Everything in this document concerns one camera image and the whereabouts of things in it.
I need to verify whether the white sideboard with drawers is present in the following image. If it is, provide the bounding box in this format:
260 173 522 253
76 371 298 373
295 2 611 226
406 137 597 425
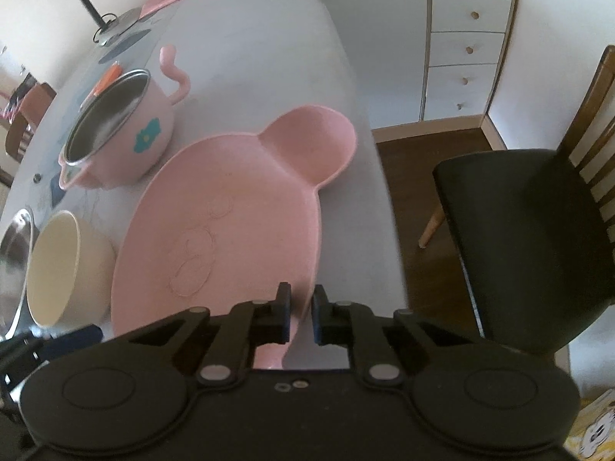
303 0 524 142

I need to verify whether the yellow printed box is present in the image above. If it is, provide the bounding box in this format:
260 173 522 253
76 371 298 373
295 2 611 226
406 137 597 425
562 386 615 461

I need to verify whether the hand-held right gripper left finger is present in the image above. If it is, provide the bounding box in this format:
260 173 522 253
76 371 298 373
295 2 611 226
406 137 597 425
115 282 292 387

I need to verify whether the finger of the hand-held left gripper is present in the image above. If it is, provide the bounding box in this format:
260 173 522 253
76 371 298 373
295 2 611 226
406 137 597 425
33 325 104 353

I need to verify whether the cream bowl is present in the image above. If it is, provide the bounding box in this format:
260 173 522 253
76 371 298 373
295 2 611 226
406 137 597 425
25 210 118 330

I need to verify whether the wooden chair with pink cloth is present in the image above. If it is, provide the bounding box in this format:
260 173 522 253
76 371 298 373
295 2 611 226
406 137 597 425
0 74 58 159

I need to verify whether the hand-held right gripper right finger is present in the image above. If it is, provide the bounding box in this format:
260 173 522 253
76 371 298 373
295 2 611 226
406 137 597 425
311 285 486 387

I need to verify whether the pink bear-shaped plate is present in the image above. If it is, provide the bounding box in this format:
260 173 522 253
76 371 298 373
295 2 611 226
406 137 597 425
110 104 359 370

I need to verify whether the wooden chair with black seat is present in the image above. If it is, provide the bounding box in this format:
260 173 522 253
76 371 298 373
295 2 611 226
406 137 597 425
418 45 615 361

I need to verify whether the orange tape measure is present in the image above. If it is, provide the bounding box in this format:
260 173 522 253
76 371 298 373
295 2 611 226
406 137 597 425
93 61 123 97

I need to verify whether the pink pot with steel lining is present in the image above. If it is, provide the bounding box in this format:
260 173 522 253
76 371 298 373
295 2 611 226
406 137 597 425
58 44 190 190

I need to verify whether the stainless steel bowl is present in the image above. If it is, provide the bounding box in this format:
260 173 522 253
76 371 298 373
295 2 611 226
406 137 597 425
0 206 40 337

